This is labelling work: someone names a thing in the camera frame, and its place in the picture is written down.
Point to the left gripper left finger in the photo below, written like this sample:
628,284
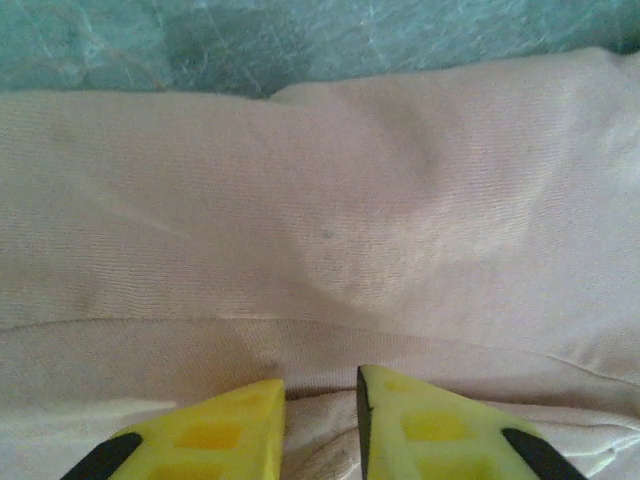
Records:
215,440

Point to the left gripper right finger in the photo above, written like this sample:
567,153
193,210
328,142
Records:
430,435

